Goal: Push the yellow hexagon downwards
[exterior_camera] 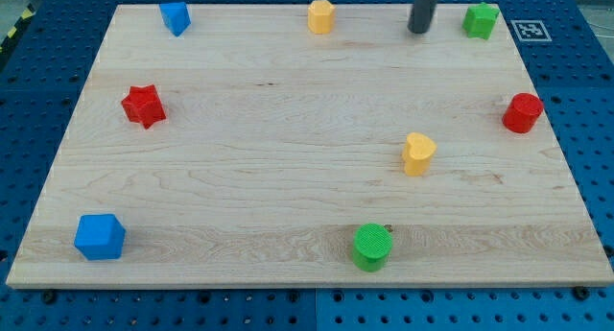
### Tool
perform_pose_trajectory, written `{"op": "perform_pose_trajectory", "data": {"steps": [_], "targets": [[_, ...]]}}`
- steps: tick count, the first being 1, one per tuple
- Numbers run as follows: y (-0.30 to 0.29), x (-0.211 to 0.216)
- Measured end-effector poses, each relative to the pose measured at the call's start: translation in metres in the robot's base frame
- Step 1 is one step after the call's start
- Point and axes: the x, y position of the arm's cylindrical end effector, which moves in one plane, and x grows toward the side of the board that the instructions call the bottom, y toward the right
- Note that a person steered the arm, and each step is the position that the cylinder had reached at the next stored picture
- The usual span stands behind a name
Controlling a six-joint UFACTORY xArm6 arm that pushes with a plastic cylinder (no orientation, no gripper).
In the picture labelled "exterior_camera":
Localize yellow hexagon block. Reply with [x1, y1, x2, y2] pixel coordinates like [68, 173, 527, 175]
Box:
[308, 0, 336, 35]

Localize light wooden board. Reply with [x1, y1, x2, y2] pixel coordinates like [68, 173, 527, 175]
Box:
[7, 4, 613, 289]

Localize green cylinder block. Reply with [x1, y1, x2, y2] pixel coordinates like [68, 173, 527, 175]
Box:
[352, 224, 393, 272]

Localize yellow heart block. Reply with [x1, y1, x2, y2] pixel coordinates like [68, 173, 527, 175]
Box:
[402, 132, 437, 177]

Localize red star block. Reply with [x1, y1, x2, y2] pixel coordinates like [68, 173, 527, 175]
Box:
[121, 84, 166, 130]

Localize blue triangle block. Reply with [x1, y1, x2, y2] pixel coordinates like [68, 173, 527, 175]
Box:
[159, 2, 191, 36]

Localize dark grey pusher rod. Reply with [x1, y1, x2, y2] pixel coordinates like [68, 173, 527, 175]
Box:
[407, 0, 439, 35]

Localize green star block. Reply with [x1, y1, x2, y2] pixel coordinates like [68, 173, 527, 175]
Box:
[461, 3, 500, 40]

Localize blue cube block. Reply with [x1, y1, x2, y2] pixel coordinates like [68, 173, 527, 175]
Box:
[73, 214, 126, 260]

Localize red cylinder block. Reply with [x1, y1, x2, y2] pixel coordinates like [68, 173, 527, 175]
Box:
[502, 93, 544, 133]

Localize white fiducial marker tag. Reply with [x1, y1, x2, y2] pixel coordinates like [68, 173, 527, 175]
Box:
[510, 19, 552, 42]

